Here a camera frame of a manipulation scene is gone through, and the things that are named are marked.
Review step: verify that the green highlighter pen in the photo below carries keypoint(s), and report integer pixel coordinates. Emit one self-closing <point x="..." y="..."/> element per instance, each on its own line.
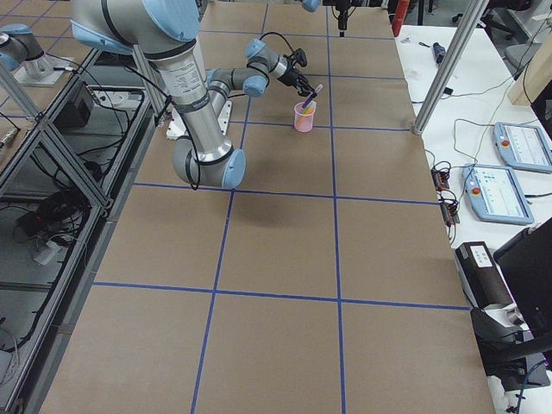
<point x="305" y="111"/>

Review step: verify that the far teach pendant tablet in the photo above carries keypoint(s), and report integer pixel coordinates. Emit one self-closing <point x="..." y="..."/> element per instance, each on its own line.
<point x="522" y="146"/>

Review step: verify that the black box with label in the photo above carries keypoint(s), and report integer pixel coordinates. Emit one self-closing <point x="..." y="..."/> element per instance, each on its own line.
<point x="480" y="277"/>

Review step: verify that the purple highlighter pen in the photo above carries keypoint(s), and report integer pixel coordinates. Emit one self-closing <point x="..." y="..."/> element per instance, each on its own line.
<point x="311" y="97"/>

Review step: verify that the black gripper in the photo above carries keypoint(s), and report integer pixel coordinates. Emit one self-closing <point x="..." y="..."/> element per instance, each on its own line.
<point x="342" y="12"/>
<point x="294" y="78"/>

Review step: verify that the near teach pendant tablet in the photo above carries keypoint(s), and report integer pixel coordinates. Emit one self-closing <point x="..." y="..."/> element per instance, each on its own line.
<point x="495" y="194"/>

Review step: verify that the aluminium frame post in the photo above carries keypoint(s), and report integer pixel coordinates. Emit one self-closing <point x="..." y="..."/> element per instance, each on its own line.
<point x="456" y="47"/>

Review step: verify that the pink mesh pen holder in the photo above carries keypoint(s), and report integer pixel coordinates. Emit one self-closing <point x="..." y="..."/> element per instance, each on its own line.
<point x="304" y="124"/>

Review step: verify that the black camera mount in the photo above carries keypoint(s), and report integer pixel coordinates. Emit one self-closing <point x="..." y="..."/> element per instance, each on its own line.
<point x="297" y="57"/>

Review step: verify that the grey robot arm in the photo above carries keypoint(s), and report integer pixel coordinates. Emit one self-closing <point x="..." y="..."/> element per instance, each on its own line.
<point x="313" y="5"/>
<point x="167" y="32"/>

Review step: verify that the teach pendant tablet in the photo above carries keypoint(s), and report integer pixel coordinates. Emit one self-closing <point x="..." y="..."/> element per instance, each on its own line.
<point x="495" y="194"/>
<point x="522" y="146"/>

